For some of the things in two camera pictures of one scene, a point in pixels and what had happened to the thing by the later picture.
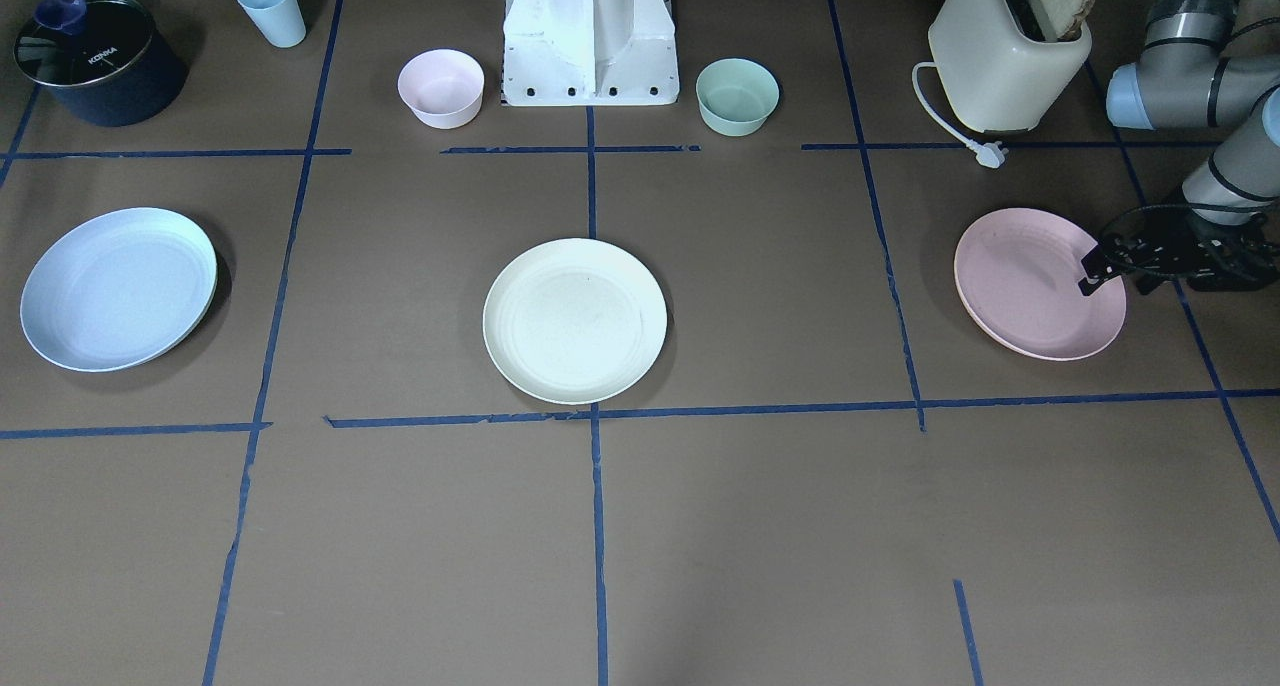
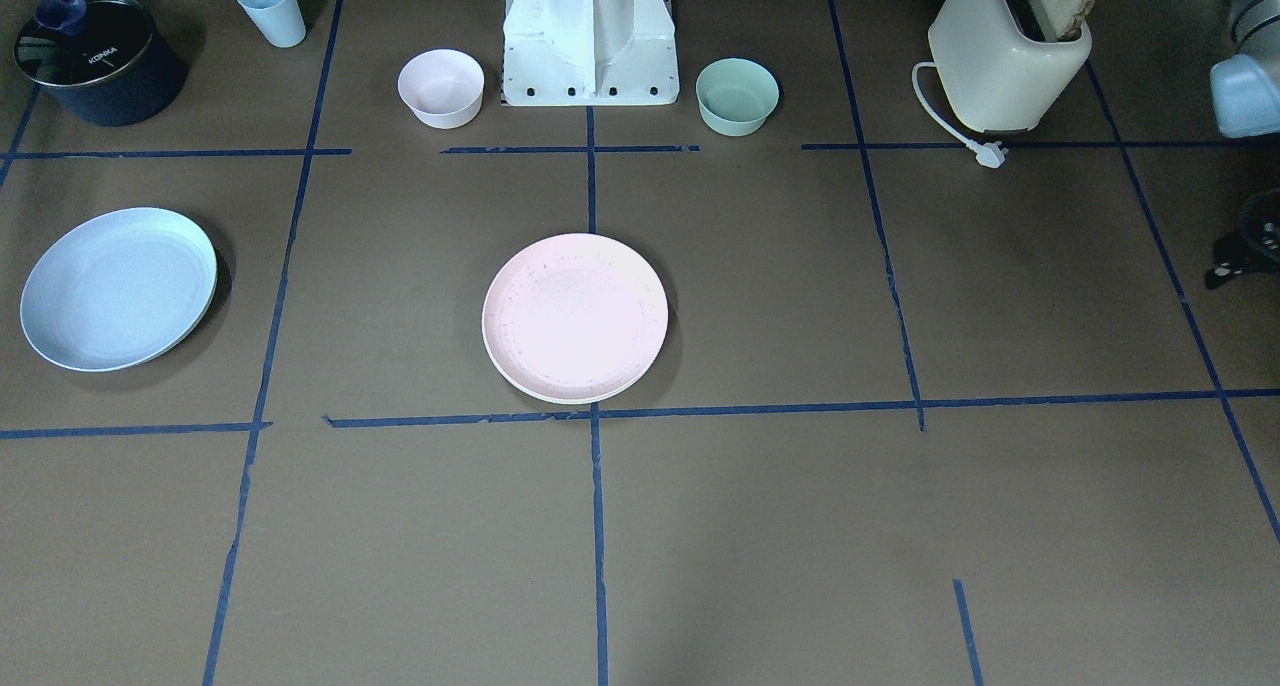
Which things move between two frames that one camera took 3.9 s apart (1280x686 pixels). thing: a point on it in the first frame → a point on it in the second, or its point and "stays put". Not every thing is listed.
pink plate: (1017, 275) → (575, 318)
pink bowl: (443, 88) stays put
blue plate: (119, 289) stays put
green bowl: (735, 96) stays put
